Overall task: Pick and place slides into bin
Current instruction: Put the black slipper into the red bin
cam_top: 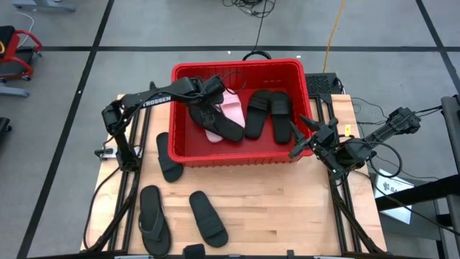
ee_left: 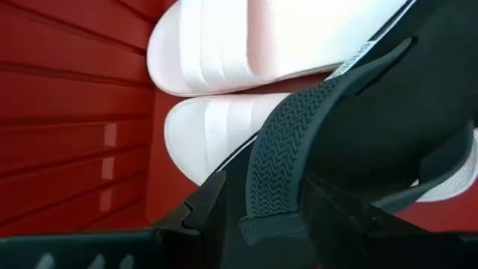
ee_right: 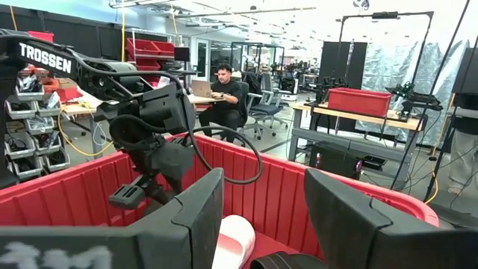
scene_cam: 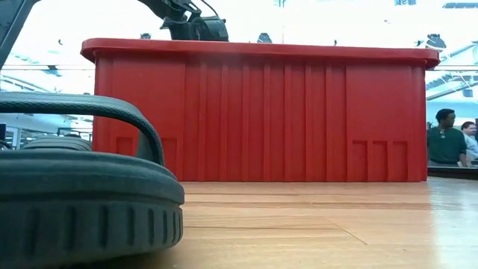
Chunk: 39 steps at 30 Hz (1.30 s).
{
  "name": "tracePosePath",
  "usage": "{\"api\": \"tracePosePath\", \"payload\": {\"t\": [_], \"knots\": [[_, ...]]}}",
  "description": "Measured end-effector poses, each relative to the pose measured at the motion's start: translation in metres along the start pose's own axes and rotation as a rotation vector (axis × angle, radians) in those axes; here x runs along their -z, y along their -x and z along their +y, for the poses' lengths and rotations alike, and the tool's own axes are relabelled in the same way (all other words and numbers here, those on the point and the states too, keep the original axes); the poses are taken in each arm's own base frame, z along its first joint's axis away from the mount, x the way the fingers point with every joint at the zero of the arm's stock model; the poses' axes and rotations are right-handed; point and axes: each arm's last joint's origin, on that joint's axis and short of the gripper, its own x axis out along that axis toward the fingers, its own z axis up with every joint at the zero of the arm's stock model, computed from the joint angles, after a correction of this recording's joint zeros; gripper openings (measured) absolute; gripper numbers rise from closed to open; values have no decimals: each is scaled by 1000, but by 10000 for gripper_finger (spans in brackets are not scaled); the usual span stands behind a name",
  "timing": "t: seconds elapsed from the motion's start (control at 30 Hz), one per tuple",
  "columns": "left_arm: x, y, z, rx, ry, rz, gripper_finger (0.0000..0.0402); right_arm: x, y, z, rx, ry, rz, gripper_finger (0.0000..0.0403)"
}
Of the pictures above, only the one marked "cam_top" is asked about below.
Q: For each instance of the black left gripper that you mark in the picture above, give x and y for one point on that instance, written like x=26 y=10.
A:
x=210 y=91

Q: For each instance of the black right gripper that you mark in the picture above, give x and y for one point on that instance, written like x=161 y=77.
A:
x=325 y=140

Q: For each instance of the pink rubber slide sandal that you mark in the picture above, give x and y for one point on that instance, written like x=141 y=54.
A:
x=235 y=111
x=213 y=137

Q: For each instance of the black rubber slide sandal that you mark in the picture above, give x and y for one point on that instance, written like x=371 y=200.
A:
x=282 y=126
x=257 y=122
x=169 y=162
x=206 y=216

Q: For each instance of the black flip-flop sandal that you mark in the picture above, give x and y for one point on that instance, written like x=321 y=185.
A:
x=151 y=198
x=230 y=131

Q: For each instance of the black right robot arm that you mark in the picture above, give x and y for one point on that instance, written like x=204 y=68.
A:
x=391 y=126

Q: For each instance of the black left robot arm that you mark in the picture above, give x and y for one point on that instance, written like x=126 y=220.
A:
x=154 y=99

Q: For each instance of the red plastic storage bin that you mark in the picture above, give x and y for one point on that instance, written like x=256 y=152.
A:
x=251 y=73

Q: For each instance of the yellow tag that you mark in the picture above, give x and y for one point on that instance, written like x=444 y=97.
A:
x=347 y=130

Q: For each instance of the black perforated computer box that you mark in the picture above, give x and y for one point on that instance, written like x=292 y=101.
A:
x=320 y=83

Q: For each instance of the white printed paper sheet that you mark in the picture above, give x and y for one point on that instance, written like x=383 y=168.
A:
x=395 y=201

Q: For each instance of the black metal beam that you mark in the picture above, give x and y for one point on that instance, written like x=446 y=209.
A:
x=424 y=190

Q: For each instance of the black rounded object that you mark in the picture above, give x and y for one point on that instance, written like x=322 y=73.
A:
x=194 y=251

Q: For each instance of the grey metal stand foot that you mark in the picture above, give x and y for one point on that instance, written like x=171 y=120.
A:
x=43 y=4
x=14 y=91

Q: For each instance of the black caster base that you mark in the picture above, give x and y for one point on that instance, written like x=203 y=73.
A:
x=3 y=124

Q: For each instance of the red mechanic creeper seat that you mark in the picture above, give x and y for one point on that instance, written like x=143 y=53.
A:
x=9 y=46

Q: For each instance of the black aluminium table frame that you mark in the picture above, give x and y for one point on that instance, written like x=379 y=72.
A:
x=325 y=96

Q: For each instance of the black frame clamp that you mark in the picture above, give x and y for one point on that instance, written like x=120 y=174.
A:
x=290 y=254

